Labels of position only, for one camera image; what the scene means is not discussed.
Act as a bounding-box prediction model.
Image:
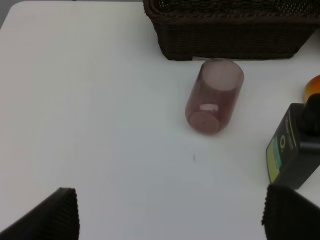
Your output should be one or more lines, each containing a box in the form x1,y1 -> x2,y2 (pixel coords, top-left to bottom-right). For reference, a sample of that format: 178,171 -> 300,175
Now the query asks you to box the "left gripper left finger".
0,187 -> 80,240

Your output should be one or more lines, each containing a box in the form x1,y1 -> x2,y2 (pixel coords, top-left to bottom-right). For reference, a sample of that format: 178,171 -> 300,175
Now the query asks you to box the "translucent purple plastic cup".
185,58 -> 245,135

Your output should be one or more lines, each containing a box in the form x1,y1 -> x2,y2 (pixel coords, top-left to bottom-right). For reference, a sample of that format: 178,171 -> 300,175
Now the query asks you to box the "red yellow peach fruit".
303,75 -> 320,103

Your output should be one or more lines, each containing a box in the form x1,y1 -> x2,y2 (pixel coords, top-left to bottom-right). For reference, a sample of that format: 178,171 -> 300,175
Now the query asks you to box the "dark brown wicker basket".
143,0 -> 320,61

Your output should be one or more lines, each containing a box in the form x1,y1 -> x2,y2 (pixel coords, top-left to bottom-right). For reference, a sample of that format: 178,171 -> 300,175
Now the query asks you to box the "dark green pump bottle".
266,93 -> 320,190

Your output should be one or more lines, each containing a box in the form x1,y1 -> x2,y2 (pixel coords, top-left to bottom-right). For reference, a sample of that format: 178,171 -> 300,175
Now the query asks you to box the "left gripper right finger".
261,184 -> 320,240

